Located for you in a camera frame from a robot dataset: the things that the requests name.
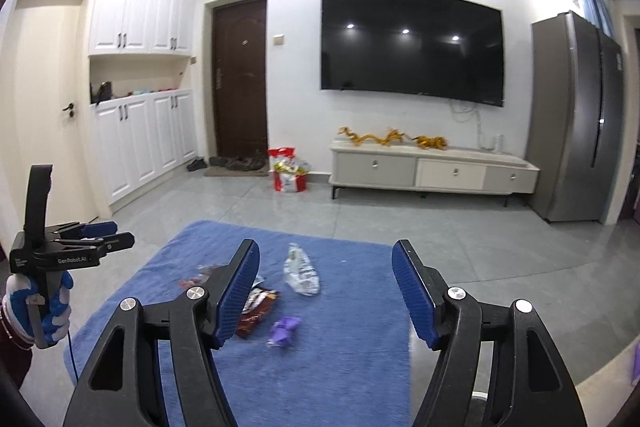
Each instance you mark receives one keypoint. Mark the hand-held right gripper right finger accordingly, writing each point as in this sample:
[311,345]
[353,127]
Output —
[412,294]

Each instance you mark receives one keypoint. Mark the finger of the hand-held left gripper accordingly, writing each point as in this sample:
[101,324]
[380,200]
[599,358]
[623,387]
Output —
[100,228]
[120,242]

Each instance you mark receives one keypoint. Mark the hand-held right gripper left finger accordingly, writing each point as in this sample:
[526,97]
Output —
[236,294]

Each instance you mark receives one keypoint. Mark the brown snack wrapper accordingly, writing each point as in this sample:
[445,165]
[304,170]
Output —
[257,312]

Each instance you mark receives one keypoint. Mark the red wrapper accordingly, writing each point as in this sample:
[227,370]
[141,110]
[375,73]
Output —
[200,278]

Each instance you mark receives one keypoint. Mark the purple wrapper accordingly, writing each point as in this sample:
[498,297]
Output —
[284,332]

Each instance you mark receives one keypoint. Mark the clear plastic wrapper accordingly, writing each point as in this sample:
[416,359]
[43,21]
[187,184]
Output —
[301,274]

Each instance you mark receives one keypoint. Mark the person's left forearm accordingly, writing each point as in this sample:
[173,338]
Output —
[12,357]

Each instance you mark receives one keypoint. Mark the person's left hand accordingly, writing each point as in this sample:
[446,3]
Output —
[57,309]

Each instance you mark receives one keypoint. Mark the blue rug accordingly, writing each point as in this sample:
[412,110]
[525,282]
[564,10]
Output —
[345,337]

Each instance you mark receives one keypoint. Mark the white floor cabinet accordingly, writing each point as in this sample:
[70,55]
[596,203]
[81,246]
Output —
[140,142]

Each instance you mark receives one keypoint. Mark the dark shoe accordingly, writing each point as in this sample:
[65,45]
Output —
[245,163]
[217,161]
[196,165]

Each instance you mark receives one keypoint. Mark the brown doormat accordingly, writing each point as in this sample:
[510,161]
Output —
[235,172]

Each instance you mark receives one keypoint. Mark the white television stand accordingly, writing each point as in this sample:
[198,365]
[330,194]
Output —
[425,169]

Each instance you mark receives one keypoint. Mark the white room door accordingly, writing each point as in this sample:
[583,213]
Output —
[50,107]

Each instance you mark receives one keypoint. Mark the red and white bag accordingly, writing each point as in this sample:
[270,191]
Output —
[289,172]

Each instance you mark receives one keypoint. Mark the black bag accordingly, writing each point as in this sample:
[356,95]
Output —
[101,93]

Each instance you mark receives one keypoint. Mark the short gold dragon ornament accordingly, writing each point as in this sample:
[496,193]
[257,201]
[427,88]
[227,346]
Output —
[430,142]

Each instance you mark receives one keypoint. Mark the long gold dragon ornament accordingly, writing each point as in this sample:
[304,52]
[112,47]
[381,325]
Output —
[372,137]

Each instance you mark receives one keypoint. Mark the brown entrance door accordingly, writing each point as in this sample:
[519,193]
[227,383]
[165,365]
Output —
[240,77]

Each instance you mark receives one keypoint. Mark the grey refrigerator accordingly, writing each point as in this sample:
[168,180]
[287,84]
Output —
[570,117]

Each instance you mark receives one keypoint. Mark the blue curtain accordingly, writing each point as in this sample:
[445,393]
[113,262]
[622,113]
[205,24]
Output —
[597,12]

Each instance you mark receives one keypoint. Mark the white wall cabinet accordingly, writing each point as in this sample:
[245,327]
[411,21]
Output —
[140,2]

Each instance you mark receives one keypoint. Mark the black wall television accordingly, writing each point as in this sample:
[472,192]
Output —
[410,42]

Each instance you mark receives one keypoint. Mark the beige wall switch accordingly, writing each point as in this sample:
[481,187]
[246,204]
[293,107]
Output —
[278,40]

